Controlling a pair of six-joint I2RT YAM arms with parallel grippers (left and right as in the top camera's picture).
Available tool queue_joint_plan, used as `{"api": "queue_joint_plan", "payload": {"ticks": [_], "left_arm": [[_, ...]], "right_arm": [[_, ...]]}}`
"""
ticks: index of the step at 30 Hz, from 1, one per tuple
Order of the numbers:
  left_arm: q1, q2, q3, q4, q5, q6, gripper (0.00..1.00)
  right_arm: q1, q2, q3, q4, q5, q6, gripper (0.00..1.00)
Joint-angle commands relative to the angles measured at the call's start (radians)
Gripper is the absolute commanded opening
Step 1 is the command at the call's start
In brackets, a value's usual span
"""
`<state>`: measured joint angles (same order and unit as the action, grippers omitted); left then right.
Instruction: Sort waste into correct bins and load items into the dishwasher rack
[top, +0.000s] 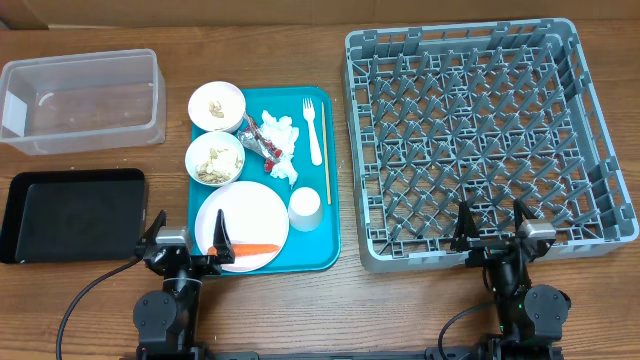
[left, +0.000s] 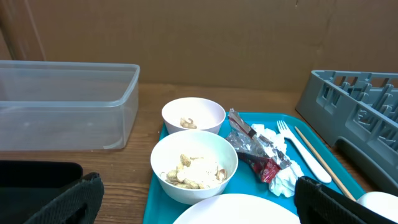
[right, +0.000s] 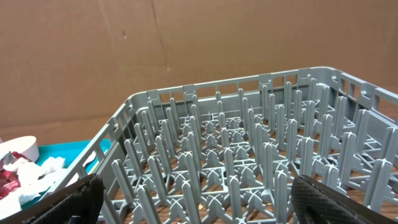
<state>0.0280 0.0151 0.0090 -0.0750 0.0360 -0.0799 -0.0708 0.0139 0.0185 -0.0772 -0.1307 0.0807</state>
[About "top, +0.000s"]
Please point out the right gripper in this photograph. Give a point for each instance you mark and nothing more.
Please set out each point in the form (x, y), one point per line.
(463, 230)

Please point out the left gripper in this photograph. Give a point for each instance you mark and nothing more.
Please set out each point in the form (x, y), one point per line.
(213, 264)

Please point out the orange carrot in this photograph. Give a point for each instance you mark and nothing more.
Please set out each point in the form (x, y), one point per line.
(243, 250)

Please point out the white bowl with rice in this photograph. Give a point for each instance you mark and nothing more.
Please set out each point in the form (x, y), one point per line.
(215, 159)

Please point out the white bowl with few peanuts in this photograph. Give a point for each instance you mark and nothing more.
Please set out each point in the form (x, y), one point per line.
(217, 106)

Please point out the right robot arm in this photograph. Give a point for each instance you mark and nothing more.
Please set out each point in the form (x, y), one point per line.
(531, 318)

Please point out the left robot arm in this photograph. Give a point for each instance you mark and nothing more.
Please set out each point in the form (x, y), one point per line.
(166, 319)

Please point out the grey dishwasher rack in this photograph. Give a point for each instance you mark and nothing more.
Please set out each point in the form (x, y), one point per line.
(485, 114)

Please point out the white round plate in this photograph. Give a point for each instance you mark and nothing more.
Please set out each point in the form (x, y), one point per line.
(254, 214)

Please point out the black plastic tray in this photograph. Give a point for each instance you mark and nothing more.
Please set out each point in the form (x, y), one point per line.
(70, 216)

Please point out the silver red snack wrapper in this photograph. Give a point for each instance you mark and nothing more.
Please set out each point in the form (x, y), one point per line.
(252, 139)

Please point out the white paper cup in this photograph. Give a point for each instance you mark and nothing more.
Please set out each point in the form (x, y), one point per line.
(305, 209)

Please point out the crumpled white tissue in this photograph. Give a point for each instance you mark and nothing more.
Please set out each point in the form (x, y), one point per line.
(283, 135)

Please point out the wooden chopstick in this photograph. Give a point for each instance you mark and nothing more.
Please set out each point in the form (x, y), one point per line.
(326, 154)

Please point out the clear plastic bin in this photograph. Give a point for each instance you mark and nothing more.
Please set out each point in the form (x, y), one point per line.
(83, 102)

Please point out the white plastic fork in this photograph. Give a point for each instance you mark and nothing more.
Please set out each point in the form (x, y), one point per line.
(309, 115)

